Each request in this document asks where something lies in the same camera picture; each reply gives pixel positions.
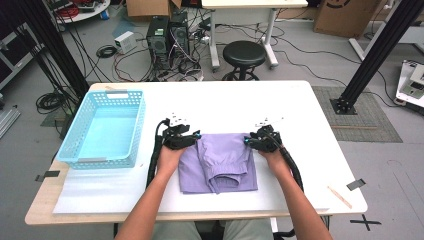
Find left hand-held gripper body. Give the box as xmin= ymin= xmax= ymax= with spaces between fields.
xmin=162 ymin=113 xmax=198 ymax=151

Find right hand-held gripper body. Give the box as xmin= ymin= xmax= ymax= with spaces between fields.
xmin=252 ymin=116 xmax=285 ymax=154

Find purple shorts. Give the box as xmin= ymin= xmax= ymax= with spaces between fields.
xmin=177 ymin=132 xmax=259 ymax=195

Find light blue plastic basket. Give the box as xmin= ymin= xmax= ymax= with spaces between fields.
xmin=55 ymin=89 xmax=147 ymax=170

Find person's right hand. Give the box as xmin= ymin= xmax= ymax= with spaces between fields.
xmin=258 ymin=149 xmax=290 ymax=178

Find person's left hand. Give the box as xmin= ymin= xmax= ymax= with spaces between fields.
xmin=156 ymin=144 xmax=186 ymax=180

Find black round stool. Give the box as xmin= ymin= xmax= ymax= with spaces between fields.
xmin=221 ymin=39 xmax=268 ymax=82

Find thin wooden stick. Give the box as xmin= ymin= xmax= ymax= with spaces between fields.
xmin=327 ymin=185 xmax=353 ymax=210

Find person's legs in grey trousers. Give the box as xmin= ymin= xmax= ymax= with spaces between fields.
xmin=151 ymin=219 xmax=274 ymax=240

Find black computer tower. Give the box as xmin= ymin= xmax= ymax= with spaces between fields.
xmin=145 ymin=15 xmax=171 ymax=71

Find black chair seat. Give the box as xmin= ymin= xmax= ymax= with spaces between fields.
xmin=196 ymin=220 xmax=228 ymax=240

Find black tape strip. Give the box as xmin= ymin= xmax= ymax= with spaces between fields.
xmin=34 ymin=170 xmax=61 ymax=183
xmin=345 ymin=178 xmax=367 ymax=192

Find open computer tower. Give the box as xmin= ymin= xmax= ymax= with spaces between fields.
xmin=169 ymin=11 xmax=190 ymax=58

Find grey floor mat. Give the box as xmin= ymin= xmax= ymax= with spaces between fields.
xmin=311 ymin=85 xmax=404 ymax=144

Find white foam mat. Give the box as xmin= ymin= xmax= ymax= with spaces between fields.
xmin=53 ymin=88 xmax=331 ymax=214

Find small white box device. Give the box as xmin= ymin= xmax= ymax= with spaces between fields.
xmin=113 ymin=30 xmax=138 ymax=55

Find black tape cross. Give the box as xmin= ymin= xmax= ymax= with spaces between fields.
xmin=349 ymin=214 xmax=382 ymax=232

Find white desk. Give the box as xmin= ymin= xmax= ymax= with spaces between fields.
xmin=201 ymin=0 xmax=309 ymax=73

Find brown cardboard box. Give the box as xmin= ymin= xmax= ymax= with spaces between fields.
xmin=125 ymin=0 xmax=183 ymax=18

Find large printed cardboard box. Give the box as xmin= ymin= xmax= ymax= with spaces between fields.
xmin=313 ymin=0 xmax=388 ymax=38

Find white machine panel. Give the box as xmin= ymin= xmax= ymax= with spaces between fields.
xmin=394 ymin=59 xmax=424 ymax=109

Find round white table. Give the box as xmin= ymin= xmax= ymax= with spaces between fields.
xmin=46 ymin=0 xmax=112 ymax=24

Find grey metal rack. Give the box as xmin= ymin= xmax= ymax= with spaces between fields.
xmin=0 ymin=23 xmax=44 ymax=91

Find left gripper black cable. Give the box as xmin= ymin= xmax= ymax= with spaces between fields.
xmin=113 ymin=117 xmax=171 ymax=240

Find tangle of computer cables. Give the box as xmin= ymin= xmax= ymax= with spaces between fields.
xmin=113 ymin=19 xmax=214 ymax=83

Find small coiled black cable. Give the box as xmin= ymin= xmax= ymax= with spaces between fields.
xmin=95 ymin=44 xmax=118 ymax=59

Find large coiled black cable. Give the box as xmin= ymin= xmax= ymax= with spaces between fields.
xmin=35 ymin=91 xmax=68 ymax=115

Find black metal frame post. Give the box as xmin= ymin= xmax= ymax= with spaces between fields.
xmin=14 ymin=0 xmax=90 ymax=101
xmin=330 ymin=0 xmax=424 ymax=116

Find coiled red cable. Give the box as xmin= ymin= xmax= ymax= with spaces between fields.
xmin=56 ymin=4 xmax=80 ymax=19

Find grey metal rail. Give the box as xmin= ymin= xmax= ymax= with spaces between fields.
xmin=0 ymin=108 xmax=21 ymax=139

